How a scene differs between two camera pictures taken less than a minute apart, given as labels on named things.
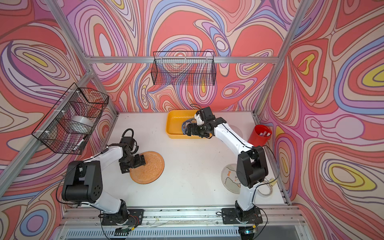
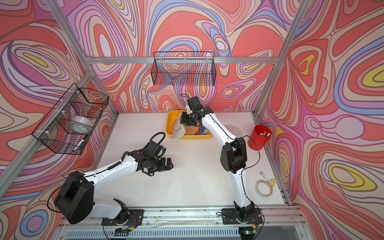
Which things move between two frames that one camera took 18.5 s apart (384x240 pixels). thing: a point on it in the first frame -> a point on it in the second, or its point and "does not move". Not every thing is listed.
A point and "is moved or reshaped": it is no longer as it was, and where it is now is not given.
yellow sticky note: (273, 182) does not move
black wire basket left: (70, 121) does not move
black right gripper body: (199, 130) -> (188, 119)
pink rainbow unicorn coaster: (236, 130) does not move
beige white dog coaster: (229, 178) is moved or reshaped
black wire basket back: (186, 68) does not move
